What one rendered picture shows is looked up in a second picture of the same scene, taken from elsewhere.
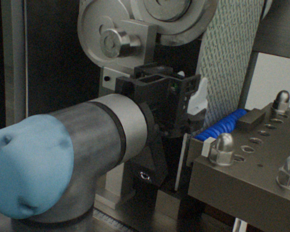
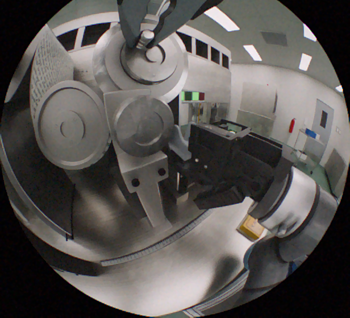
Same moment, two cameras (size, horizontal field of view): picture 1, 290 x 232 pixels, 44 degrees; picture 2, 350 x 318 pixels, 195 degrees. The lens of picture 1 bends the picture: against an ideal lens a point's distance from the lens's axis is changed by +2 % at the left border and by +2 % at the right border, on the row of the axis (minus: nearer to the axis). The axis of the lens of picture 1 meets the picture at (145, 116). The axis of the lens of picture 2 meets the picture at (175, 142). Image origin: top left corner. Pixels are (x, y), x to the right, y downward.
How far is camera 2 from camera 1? 0.47 m
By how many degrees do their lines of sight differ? 59
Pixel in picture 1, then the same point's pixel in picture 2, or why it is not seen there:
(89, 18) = (45, 127)
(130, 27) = (122, 98)
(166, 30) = (154, 93)
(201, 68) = (178, 116)
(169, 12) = (163, 72)
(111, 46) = (153, 131)
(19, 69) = (33, 207)
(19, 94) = (46, 221)
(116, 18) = (77, 106)
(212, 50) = (171, 103)
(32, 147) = not seen: outside the picture
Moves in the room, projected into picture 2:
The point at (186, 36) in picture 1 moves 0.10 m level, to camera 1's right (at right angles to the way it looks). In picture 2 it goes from (170, 95) to (188, 94)
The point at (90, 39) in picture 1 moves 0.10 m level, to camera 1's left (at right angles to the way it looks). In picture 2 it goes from (55, 149) to (15, 182)
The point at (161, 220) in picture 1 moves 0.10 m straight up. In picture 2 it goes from (186, 205) to (188, 186)
